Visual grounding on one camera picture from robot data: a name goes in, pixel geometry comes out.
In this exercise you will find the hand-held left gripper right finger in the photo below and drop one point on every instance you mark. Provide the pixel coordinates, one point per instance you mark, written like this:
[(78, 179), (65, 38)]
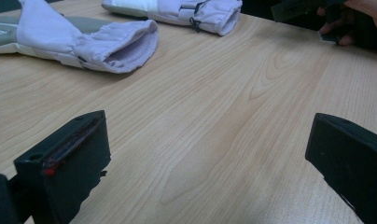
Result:
[(351, 158)]

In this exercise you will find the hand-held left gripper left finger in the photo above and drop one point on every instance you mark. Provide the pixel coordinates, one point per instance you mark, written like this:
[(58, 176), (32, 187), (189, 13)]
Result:
[(71, 165)]

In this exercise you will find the lavender glove with grey palm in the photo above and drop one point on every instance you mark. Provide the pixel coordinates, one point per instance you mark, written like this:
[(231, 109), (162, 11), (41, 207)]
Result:
[(53, 34)]

